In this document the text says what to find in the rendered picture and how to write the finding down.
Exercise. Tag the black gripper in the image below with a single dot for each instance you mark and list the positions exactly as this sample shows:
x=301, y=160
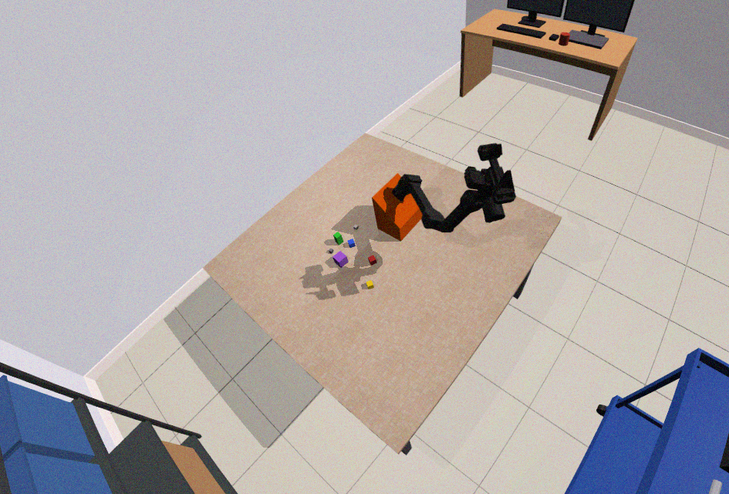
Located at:
x=502, y=188

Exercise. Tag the purple block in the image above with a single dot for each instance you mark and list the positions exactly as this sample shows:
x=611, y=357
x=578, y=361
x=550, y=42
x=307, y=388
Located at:
x=340, y=259

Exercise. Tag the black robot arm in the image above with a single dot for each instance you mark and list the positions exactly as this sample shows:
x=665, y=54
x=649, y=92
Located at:
x=471, y=201

